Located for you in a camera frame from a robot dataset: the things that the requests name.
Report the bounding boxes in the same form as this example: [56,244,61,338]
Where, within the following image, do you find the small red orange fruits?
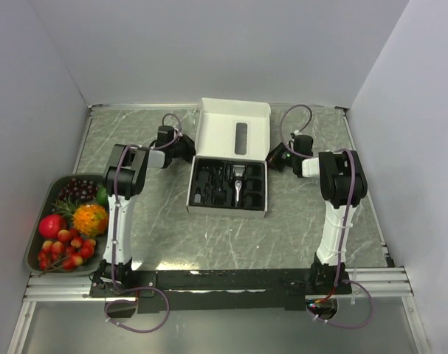
[37,228,97,272]

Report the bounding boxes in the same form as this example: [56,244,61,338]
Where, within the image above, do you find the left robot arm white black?
[94,125,196,296]

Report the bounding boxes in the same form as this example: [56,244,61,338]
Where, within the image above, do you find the white cardboard clipper box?
[187,98,271,218]

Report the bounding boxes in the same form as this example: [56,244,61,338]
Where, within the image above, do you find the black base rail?
[89,268,352,313]

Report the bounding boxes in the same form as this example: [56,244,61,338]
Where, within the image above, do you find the orange pineapple toy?
[52,199,108,237]

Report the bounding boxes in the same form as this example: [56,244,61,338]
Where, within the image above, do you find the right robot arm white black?
[266,135,368,294]

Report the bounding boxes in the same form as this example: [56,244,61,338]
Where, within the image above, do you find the left aluminium extrusion rail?
[23,274,95,302]

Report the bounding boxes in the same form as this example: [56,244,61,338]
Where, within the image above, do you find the dark red grape bunch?
[57,178,99,201]

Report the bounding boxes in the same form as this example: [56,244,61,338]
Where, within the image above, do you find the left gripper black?
[170,134,212,164]

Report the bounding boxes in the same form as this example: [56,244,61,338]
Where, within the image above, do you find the grey fruit tray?
[25,173,109,275]

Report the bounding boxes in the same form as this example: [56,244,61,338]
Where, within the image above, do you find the aluminium extrusion rail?
[347,267,413,297]
[23,274,95,302]

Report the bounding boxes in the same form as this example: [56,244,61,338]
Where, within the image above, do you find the black plastic insert tray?
[188,158,267,212]

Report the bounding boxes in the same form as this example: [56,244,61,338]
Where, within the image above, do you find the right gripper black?
[257,142,297,172]

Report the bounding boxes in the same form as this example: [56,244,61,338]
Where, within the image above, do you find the silver black hair clipper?
[232,164,246,207]

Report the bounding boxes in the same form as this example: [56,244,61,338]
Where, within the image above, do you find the red apple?
[38,214,67,239]

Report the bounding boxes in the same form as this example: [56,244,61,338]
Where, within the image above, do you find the green avocado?
[95,187,108,206]

